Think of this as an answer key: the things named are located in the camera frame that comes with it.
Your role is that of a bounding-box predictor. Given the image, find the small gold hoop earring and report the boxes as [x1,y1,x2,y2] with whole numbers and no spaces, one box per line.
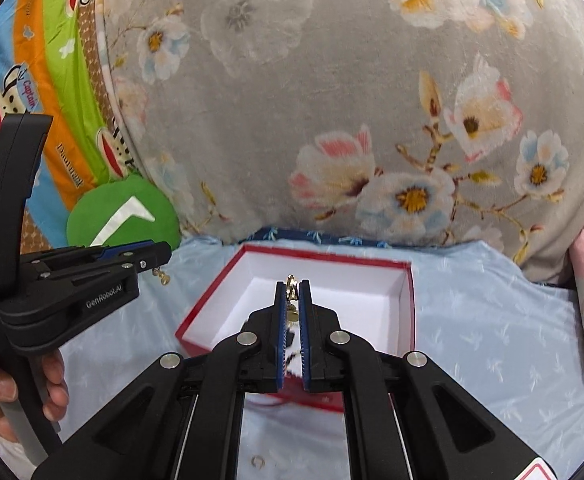
[251,455,265,469]

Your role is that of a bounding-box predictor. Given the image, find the gold dangle hoop earring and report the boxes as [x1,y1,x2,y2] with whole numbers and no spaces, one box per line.
[152,268,170,286]

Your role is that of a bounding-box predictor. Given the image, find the green round cushion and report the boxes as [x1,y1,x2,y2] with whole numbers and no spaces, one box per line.
[66,174,181,249]

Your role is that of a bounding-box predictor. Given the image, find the gold drop earring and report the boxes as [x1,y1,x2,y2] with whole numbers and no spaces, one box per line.
[286,274,300,324]

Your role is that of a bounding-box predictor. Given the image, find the person left hand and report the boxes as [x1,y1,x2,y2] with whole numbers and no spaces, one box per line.
[0,350,70,442]

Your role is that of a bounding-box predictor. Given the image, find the colourful monkey print sheet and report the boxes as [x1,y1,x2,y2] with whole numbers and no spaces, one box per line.
[0,0,139,252]

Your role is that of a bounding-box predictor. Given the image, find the grey floral blanket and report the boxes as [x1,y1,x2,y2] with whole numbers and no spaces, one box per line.
[97,0,584,281]

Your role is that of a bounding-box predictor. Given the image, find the red jewelry box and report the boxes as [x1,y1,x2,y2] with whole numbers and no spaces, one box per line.
[174,242,417,414]

